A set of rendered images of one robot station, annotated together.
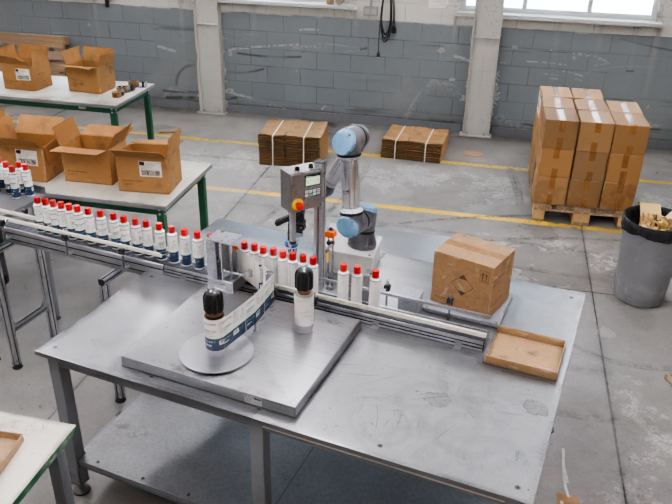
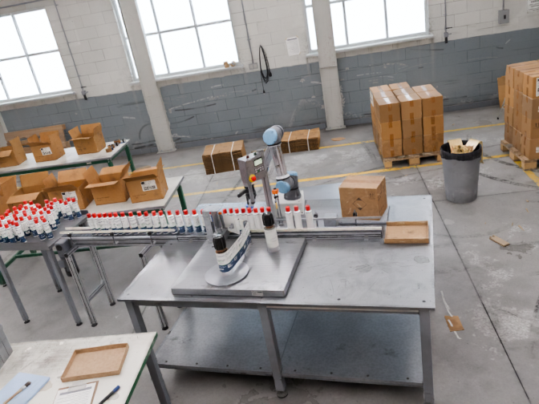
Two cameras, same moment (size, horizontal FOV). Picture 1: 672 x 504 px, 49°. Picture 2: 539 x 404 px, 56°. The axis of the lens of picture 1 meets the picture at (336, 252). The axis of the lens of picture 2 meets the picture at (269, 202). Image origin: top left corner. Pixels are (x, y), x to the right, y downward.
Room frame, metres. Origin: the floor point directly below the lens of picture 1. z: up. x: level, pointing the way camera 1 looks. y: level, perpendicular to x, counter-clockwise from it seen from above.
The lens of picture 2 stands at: (-0.45, 0.25, 2.67)
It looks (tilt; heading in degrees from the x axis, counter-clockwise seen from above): 24 degrees down; 357
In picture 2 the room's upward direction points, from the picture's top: 11 degrees counter-clockwise
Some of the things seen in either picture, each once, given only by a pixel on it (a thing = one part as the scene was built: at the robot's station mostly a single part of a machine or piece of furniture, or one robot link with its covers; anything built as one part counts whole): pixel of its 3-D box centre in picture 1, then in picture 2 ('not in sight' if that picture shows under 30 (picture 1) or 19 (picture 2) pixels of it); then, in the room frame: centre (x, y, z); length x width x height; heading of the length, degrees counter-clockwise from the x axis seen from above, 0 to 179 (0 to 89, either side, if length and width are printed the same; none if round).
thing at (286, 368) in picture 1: (245, 341); (241, 264); (2.66, 0.38, 0.86); 0.80 x 0.67 x 0.05; 67
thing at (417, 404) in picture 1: (330, 322); (287, 244); (2.88, 0.02, 0.82); 2.10 x 1.50 x 0.02; 67
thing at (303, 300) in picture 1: (304, 299); (270, 231); (2.74, 0.13, 1.03); 0.09 x 0.09 x 0.30
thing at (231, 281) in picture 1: (226, 261); (216, 223); (3.10, 0.52, 1.01); 0.14 x 0.13 x 0.26; 67
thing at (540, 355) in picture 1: (525, 351); (406, 232); (2.64, -0.82, 0.85); 0.30 x 0.26 x 0.04; 67
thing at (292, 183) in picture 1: (301, 187); (252, 167); (3.14, 0.16, 1.38); 0.17 x 0.10 x 0.19; 122
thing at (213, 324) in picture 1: (214, 321); (222, 254); (2.54, 0.49, 1.04); 0.09 x 0.09 x 0.29
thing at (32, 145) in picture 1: (28, 147); (68, 190); (4.75, 2.09, 0.97); 0.45 x 0.38 x 0.37; 171
